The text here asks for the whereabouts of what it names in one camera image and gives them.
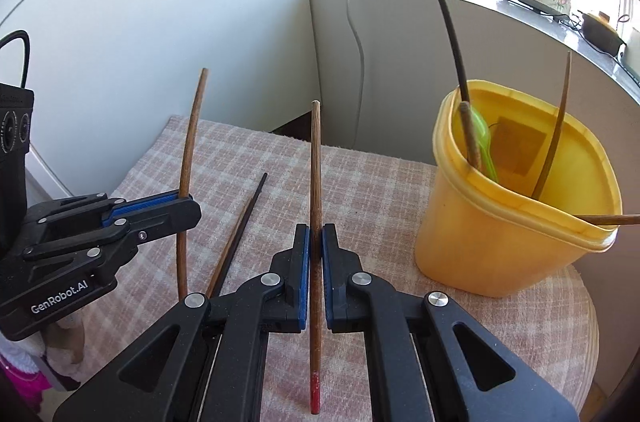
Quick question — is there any beige plush item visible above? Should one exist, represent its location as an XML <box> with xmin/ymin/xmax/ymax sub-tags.
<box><xmin>45</xmin><ymin>312</ymin><xmax>87</xmax><ymax>390</ymax></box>

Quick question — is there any pink fabric item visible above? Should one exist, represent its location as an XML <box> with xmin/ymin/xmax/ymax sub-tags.
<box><xmin>0</xmin><ymin>337</ymin><xmax>51</xmax><ymax>413</ymax></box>

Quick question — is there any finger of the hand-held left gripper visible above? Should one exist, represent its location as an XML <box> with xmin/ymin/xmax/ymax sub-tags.
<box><xmin>22</xmin><ymin>197</ymin><xmax>202</xmax><ymax>276</ymax></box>
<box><xmin>24</xmin><ymin>191</ymin><xmax>182</xmax><ymax>227</ymax></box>

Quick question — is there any yellow plastic container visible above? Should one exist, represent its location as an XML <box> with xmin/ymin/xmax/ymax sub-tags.
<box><xmin>415</xmin><ymin>80</ymin><xmax>623</xmax><ymax>298</ymax></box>

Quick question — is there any white cable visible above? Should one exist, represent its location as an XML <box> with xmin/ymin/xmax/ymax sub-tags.
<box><xmin>346</xmin><ymin>0</ymin><xmax>368</xmax><ymax>148</ymax></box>

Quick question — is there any green plastic spoon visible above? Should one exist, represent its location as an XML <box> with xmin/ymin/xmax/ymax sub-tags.
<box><xmin>470</xmin><ymin>105</ymin><xmax>501</xmax><ymax>183</ymax></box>

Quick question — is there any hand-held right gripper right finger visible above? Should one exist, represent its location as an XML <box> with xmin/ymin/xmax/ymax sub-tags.
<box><xmin>321</xmin><ymin>223</ymin><xmax>586</xmax><ymax>422</ymax></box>

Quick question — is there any dark brown chopstick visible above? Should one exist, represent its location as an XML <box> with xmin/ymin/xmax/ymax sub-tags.
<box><xmin>205</xmin><ymin>173</ymin><xmax>268</xmax><ymax>298</ymax></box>

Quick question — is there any brown chopstick with red tip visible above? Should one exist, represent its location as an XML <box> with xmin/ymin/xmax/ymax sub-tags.
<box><xmin>309</xmin><ymin>101</ymin><xmax>324</xmax><ymax>415</ymax></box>

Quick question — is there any white cabinet with wooden shelves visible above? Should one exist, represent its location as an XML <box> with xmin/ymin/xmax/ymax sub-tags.
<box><xmin>0</xmin><ymin>0</ymin><xmax>321</xmax><ymax>203</ymax></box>

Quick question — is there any checked beige cushion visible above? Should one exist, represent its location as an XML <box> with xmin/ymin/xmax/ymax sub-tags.
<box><xmin>47</xmin><ymin>115</ymin><xmax>599</xmax><ymax>422</ymax></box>

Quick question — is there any black pot with yellow lid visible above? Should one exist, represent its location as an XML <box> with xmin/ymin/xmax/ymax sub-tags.
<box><xmin>580</xmin><ymin>11</ymin><xmax>628</xmax><ymax>56</ymax></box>

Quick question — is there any plain brown wooden chopstick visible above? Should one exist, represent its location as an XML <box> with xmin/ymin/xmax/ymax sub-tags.
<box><xmin>176</xmin><ymin>68</ymin><xmax>209</xmax><ymax>298</ymax></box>
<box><xmin>459</xmin><ymin>101</ymin><xmax>483</xmax><ymax>173</ymax></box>
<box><xmin>531</xmin><ymin>51</ymin><xmax>572</xmax><ymax>200</ymax></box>
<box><xmin>570</xmin><ymin>213</ymin><xmax>640</xmax><ymax>227</ymax></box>

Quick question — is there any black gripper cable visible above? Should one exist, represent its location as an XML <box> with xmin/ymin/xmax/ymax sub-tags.
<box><xmin>0</xmin><ymin>30</ymin><xmax>31</xmax><ymax>89</ymax></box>

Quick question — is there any black chopstick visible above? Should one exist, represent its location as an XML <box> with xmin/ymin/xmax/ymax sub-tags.
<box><xmin>425</xmin><ymin>0</ymin><xmax>475</xmax><ymax>108</ymax></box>

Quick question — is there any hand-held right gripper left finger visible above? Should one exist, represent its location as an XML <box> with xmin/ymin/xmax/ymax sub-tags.
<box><xmin>52</xmin><ymin>223</ymin><xmax>312</xmax><ymax>422</ymax></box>

